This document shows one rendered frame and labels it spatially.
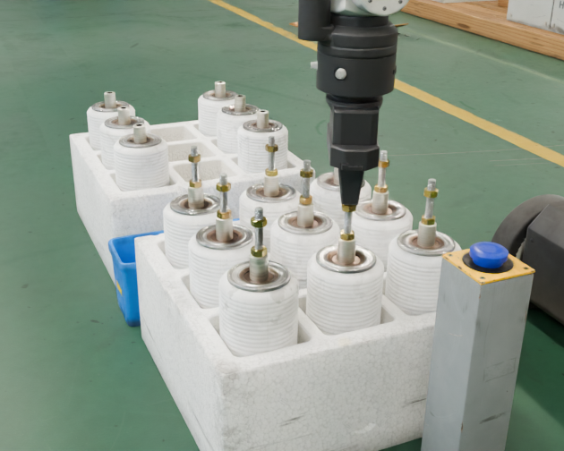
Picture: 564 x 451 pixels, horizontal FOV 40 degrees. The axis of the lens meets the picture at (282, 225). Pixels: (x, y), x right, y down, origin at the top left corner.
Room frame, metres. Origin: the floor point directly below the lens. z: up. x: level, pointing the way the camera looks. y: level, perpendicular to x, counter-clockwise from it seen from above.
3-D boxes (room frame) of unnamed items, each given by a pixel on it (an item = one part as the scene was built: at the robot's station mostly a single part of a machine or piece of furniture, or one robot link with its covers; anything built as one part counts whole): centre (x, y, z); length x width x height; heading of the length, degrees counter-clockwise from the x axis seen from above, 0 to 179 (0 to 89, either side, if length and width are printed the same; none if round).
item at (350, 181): (0.85, -0.08, 0.36); 0.03 x 0.02 x 0.06; 90
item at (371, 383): (0.97, -0.03, 0.09); 0.39 x 0.39 x 0.18; 24
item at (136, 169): (1.32, 0.25, 0.16); 0.10 x 0.10 x 0.18
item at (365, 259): (0.86, -0.08, 0.25); 0.08 x 0.08 x 0.01
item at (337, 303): (0.87, -0.08, 0.16); 0.10 x 0.10 x 0.18
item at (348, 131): (0.86, -0.08, 0.45); 0.13 x 0.10 x 0.12; 0
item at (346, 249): (0.86, -0.08, 0.26); 0.02 x 0.02 x 0.03
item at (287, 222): (0.97, -0.03, 0.25); 0.08 x 0.08 x 0.01
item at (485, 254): (0.74, -0.22, 0.32); 0.04 x 0.04 x 0.02
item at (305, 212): (0.97, -0.03, 0.26); 0.02 x 0.02 x 0.03
